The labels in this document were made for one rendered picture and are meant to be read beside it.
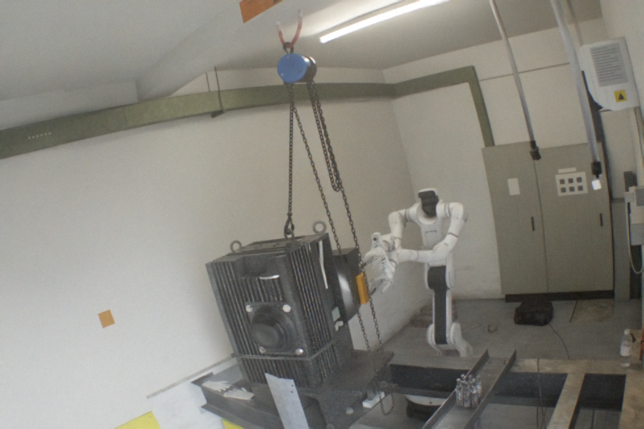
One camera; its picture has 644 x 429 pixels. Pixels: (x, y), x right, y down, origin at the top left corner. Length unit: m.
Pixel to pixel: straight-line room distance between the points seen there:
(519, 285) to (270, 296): 3.29
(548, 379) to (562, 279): 2.32
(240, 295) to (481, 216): 3.37
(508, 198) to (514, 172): 0.29
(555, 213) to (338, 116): 2.45
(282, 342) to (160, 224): 1.35
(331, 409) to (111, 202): 1.87
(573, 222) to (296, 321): 3.18
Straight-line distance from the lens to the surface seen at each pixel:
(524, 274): 4.81
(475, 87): 4.75
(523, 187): 4.55
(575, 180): 4.42
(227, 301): 2.33
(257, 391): 2.66
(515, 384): 2.62
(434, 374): 2.81
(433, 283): 2.98
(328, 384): 2.27
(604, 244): 4.54
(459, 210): 2.76
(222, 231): 3.36
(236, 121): 3.58
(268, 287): 2.11
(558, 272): 4.71
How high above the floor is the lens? 1.99
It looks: 7 degrees down
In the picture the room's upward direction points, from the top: 13 degrees counter-clockwise
